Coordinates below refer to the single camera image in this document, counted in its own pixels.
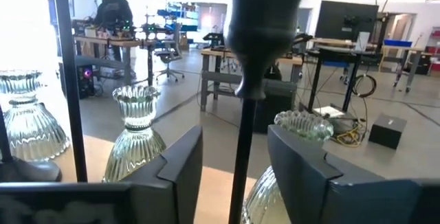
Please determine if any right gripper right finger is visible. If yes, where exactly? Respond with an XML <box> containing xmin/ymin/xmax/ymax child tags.
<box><xmin>267</xmin><ymin>124</ymin><xmax>440</xmax><ymax>224</ymax></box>

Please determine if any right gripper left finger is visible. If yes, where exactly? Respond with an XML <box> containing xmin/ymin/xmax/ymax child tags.
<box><xmin>0</xmin><ymin>124</ymin><xmax>204</xmax><ymax>224</ymax></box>

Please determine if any clear ribbed glass candle holder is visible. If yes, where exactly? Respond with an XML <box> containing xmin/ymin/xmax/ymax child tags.
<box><xmin>240</xmin><ymin>109</ymin><xmax>335</xmax><ymax>224</ymax></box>
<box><xmin>0</xmin><ymin>69</ymin><xmax>71</xmax><ymax>163</ymax></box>
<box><xmin>102</xmin><ymin>85</ymin><xmax>168</xmax><ymax>183</ymax></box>

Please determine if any medium black candlestick holder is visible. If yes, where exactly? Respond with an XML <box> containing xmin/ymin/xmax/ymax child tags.
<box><xmin>47</xmin><ymin>0</ymin><xmax>89</xmax><ymax>183</ymax></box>

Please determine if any shortest black candlestick holder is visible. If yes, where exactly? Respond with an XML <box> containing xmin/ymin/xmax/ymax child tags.
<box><xmin>225</xmin><ymin>0</ymin><xmax>314</xmax><ymax>224</ymax></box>

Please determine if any white flat device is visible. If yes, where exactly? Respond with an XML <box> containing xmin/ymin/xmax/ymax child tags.
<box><xmin>311</xmin><ymin>105</ymin><xmax>346</xmax><ymax>119</ymax></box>

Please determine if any black computer tower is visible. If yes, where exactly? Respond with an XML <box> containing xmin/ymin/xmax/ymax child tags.
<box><xmin>253</xmin><ymin>79</ymin><xmax>298</xmax><ymax>135</ymax></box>

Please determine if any small black box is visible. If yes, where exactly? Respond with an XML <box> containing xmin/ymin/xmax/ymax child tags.
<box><xmin>367</xmin><ymin>113</ymin><xmax>408</xmax><ymax>150</ymax></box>

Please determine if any wooden workbench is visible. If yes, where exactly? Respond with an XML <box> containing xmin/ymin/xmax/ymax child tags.
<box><xmin>71</xmin><ymin>34</ymin><xmax>155</xmax><ymax>87</ymax></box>
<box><xmin>200</xmin><ymin>47</ymin><xmax>304</xmax><ymax>112</ymax></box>

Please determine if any grey office chair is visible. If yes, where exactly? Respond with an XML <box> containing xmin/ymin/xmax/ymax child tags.
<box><xmin>153</xmin><ymin>23</ymin><xmax>186</xmax><ymax>82</ymax></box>

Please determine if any black standing desk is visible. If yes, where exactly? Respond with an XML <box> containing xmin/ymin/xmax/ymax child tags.
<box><xmin>307</xmin><ymin>43</ymin><xmax>379</xmax><ymax>114</ymax></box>

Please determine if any computer tower with pink light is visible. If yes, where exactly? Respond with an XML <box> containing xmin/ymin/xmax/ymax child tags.
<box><xmin>76</xmin><ymin>64</ymin><xmax>96</xmax><ymax>100</ymax></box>

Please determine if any wooden rolling table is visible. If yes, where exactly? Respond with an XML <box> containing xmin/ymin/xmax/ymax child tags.
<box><xmin>377</xmin><ymin>44</ymin><xmax>429</xmax><ymax>93</ymax></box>

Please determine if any blue plastic bin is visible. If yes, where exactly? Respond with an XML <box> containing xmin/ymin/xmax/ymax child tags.
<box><xmin>383</xmin><ymin>38</ymin><xmax>413</xmax><ymax>49</ymax></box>

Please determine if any blue storage bin rack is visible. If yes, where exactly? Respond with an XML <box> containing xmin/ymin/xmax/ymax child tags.
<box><xmin>156</xmin><ymin>1</ymin><xmax>199</xmax><ymax>33</ymax></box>

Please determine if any black computer monitor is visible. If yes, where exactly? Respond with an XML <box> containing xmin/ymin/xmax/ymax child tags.
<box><xmin>314</xmin><ymin>0</ymin><xmax>380</xmax><ymax>43</ymax></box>

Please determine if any red storage shelf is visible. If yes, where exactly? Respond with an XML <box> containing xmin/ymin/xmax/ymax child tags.
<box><xmin>425</xmin><ymin>26</ymin><xmax>440</xmax><ymax>78</ymax></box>

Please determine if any person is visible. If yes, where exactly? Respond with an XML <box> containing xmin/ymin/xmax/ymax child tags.
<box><xmin>93</xmin><ymin>0</ymin><xmax>134</xmax><ymax>63</ymax></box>

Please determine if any wooden shelf with black frame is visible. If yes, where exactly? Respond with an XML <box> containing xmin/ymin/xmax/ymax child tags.
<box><xmin>51</xmin><ymin>134</ymin><xmax>259</xmax><ymax>224</ymax></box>

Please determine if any yellow cable bundle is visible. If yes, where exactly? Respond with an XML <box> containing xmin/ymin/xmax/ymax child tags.
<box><xmin>331</xmin><ymin>122</ymin><xmax>366</xmax><ymax>148</ymax></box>

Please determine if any coiled black cable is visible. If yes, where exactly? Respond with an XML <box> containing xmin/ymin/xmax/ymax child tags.
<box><xmin>352</xmin><ymin>74</ymin><xmax>378</xmax><ymax>98</ymax></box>

